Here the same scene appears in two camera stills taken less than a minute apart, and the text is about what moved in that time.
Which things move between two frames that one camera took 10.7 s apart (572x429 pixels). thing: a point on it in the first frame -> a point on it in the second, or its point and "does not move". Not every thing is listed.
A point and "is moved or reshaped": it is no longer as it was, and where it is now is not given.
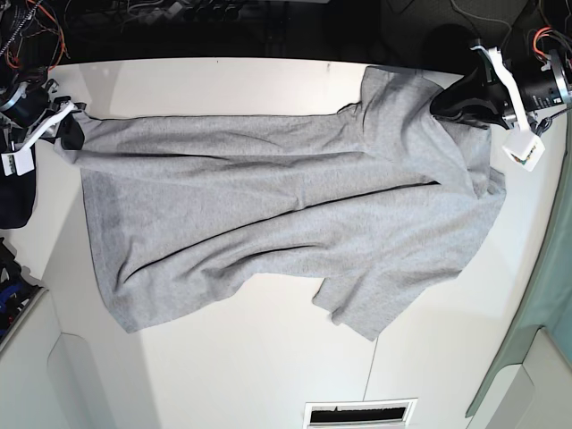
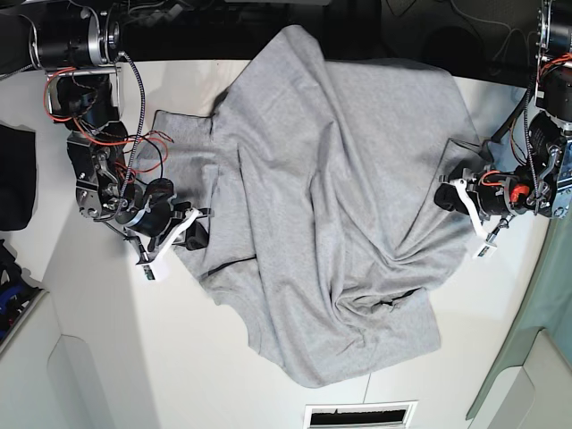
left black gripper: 69,130 -> 197,236
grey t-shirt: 381,201 is moved or reshaped
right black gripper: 516,113 -> 493,203
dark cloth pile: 17,197 does not move
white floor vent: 360,414 does not move
